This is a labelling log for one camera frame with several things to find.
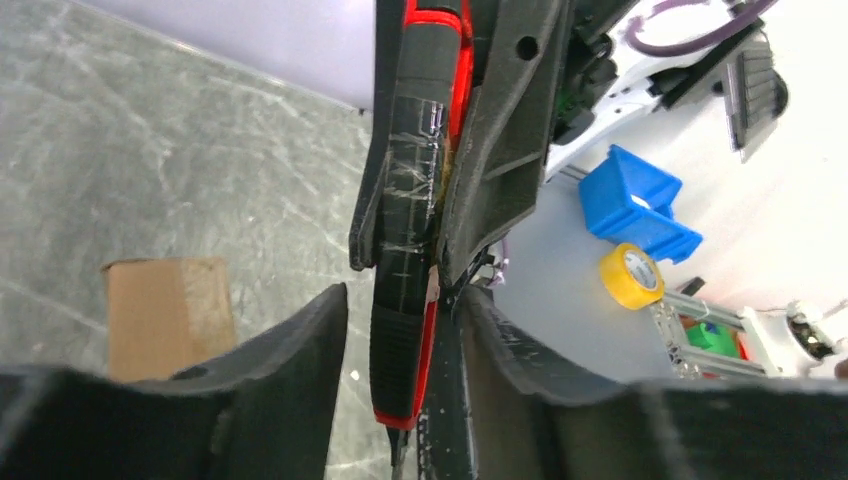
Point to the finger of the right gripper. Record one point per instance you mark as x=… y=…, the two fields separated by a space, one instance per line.
x=389 y=17
x=499 y=165

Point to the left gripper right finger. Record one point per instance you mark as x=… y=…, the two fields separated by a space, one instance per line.
x=503 y=406

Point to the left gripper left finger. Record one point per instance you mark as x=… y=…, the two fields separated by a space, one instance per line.
x=261 y=411

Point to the red black utility knife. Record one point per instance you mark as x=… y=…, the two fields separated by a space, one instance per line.
x=431 y=85

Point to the brown cardboard express box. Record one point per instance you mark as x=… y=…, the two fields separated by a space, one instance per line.
x=166 y=314

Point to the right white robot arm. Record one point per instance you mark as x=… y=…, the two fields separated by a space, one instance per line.
x=610 y=74

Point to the blue plastic bin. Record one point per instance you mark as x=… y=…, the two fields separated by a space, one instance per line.
x=626 y=199

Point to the yellow tape roll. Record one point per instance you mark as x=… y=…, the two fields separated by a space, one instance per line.
x=631 y=277

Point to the aluminium frame rail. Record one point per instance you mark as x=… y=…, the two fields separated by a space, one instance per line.
x=707 y=340

